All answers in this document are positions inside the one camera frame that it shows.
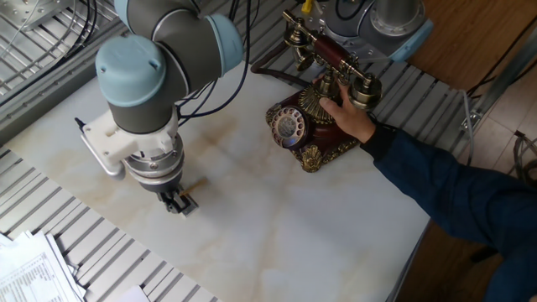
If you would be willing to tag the aluminium frame post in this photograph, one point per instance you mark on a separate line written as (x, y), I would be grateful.
(503, 79)

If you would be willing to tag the metal bracket plate with holes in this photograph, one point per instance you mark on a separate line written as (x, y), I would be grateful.
(38, 10)

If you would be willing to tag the person's bare hand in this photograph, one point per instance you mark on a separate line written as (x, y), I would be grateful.
(352, 119)

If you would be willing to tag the yellow plastic clip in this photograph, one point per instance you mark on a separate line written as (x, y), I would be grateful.
(307, 6)

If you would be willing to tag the forearm in dark blue sleeve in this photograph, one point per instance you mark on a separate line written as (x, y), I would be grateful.
(453, 201)

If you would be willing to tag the white plastic wrist mount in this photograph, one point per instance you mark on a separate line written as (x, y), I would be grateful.
(113, 142)

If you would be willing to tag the brass and red phone handset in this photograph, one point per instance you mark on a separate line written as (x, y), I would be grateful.
(331, 50)

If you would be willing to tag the stack of printed paper sheets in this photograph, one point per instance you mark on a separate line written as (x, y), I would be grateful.
(33, 272)

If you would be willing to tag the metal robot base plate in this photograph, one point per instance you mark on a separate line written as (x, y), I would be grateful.
(373, 52)

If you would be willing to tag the thin wooden stick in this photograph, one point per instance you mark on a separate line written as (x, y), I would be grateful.
(197, 185)

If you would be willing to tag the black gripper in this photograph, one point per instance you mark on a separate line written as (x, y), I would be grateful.
(163, 191)

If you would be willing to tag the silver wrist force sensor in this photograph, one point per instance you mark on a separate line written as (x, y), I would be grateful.
(155, 168)

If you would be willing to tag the grey robot arm, blue caps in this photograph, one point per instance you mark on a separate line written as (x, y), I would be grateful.
(138, 84)

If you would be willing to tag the glossy marble pattern board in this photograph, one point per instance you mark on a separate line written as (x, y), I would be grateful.
(251, 230)

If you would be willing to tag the blank white paper sheet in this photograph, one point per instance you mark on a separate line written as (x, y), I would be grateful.
(130, 295)

